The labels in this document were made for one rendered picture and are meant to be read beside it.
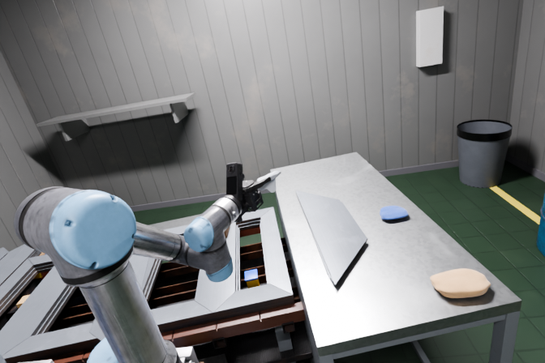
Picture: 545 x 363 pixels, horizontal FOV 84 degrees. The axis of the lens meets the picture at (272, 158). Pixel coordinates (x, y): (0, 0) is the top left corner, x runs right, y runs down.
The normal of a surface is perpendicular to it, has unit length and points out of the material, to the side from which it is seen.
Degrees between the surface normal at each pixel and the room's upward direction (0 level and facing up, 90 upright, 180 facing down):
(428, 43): 90
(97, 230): 82
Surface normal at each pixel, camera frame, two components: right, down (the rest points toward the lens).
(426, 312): -0.18, -0.92
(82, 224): 0.84, -0.08
